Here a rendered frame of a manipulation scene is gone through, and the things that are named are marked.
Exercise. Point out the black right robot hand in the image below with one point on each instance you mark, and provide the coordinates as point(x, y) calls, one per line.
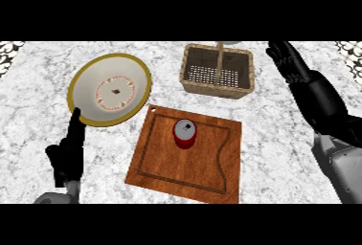
point(308, 86)

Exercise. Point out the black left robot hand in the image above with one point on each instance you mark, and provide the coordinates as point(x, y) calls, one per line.
point(69, 150)

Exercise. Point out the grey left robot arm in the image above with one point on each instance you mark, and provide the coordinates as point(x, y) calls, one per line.
point(60, 195)

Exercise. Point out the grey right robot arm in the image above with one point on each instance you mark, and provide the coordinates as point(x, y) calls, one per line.
point(341, 169)

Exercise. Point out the red can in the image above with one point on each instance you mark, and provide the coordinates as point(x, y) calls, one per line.
point(184, 135)

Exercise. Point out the brown wooden cutting board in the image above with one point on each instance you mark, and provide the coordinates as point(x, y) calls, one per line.
point(187, 159)

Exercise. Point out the white plate with gold rim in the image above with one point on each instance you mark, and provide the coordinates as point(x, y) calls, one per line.
point(110, 89)

